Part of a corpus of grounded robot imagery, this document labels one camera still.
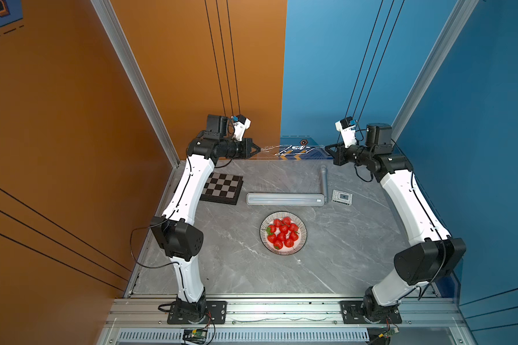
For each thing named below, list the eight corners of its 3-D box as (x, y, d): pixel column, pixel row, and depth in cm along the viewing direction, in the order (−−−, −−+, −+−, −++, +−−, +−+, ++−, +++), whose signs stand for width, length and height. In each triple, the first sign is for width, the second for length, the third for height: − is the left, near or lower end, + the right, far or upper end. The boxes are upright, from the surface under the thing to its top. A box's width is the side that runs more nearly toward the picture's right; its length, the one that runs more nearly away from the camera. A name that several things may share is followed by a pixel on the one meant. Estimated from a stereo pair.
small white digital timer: (331, 201, 106) (332, 198, 104) (332, 192, 109) (333, 189, 108) (350, 205, 104) (352, 203, 102) (351, 196, 108) (352, 193, 106)
